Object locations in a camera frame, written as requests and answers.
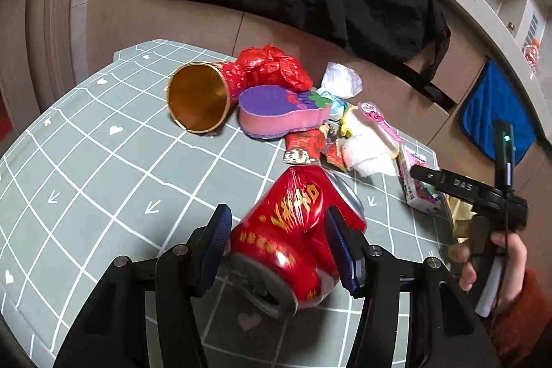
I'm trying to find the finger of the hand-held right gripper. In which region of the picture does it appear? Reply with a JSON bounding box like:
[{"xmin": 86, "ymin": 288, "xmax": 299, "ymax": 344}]
[{"xmin": 410, "ymin": 165, "xmax": 488, "ymax": 205}]

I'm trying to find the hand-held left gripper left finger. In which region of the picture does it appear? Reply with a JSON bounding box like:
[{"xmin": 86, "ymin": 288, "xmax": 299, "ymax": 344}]
[{"xmin": 54, "ymin": 204, "xmax": 234, "ymax": 368}]

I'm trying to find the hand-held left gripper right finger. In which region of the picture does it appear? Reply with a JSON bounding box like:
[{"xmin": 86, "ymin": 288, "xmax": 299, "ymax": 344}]
[{"xmin": 324, "ymin": 206, "xmax": 503, "ymax": 368}]

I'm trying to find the red drink can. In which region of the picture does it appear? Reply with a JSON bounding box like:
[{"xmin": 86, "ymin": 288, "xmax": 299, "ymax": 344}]
[{"xmin": 228, "ymin": 166, "xmax": 367, "ymax": 318}]

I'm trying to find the red snack wrapper cartoon figure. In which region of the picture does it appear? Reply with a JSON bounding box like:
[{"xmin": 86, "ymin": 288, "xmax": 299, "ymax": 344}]
[{"xmin": 282, "ymin": 124, "xmax": 328, "ymax": 167}]

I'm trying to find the blue face mask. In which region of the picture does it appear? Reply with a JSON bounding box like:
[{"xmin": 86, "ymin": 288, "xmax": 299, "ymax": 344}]
[{"xmin": 330, "ymin": 96, "xmax": 350, "ymax": 121}]

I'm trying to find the white plastic bag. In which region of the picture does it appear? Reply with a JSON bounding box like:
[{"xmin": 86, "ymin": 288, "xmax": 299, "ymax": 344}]
[{"xmin": 318, "ymin": 62, "xmax": 363, "ymax": 99}]

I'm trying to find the person's right forearm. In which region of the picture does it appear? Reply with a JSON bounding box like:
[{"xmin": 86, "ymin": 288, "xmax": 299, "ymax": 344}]
[{"xmin": 485, "ymin": 269, "xmax": 552, "ymax": 360}]

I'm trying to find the person's right hand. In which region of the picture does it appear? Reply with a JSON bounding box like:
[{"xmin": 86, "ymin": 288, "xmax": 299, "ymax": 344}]
[{"xmin": 460, "ymin": 230, "xmax": 529, "ymax": 306}]

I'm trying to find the small pink carton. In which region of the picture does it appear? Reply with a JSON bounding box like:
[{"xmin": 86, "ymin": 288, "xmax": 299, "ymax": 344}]
[{"xmin": 397, "ymin": 145, "xmax": 449, "ymax": 216}]

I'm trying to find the blue towel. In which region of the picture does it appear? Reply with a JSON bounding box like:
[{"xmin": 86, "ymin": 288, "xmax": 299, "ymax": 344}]
[{"xmin": 459, "ymin": 58, "xmax": 538, "ymax": 159}]

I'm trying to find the white tissue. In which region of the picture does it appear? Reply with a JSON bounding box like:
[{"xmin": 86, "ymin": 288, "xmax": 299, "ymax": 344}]
[{"xmin": 343, "ymin": 109, "xmax": 402, "ymax": 178}]

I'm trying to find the small red orange wrapper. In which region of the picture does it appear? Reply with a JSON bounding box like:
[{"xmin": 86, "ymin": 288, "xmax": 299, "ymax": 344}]
[{"xmin": 323, "ymin": 135, "xmax": 350, "ymax": 172}]

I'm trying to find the pink toy packaging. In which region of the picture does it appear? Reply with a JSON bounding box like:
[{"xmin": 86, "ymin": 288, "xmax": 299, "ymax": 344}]
[{"xmin": 356, "ymin": 101, "xmax": 404, "ymax": 149}]

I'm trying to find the grey grid mat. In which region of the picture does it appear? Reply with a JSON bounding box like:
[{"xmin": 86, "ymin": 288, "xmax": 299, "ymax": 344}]
[{"xmin": 0, "ymin": 39, "xmax": 458, "ymax": 368}]

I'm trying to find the purple eggplant sponge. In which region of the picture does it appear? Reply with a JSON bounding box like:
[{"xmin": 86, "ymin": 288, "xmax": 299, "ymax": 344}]
[{"xmin": 238, "ymin": 86, "xmax": 335, "ymax": 141}]

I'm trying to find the gold paper cup red pattern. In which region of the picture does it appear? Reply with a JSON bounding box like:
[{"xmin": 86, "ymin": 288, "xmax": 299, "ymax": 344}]
[{"xmin": 166, "ymin": 61, "xmax": 246, "ymax": 135}]

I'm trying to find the orange capped bottle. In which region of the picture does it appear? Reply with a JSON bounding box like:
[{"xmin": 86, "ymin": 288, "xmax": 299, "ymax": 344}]
[{"xmin": 523, "ymin": 38, "xmax": 542, "ymax": 69}]

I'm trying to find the white vented appliance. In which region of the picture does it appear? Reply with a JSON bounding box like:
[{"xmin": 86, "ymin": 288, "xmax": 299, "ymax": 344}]
[{"xmin": 496, "ymin": 0, "xmax": 552, "ymax": 50}]

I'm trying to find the crumpled red foil wrapper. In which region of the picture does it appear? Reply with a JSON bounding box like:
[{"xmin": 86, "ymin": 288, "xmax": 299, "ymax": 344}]
[{"xmin": 235, "ymin": 44, "xmax": 314, "ymax": 93}]

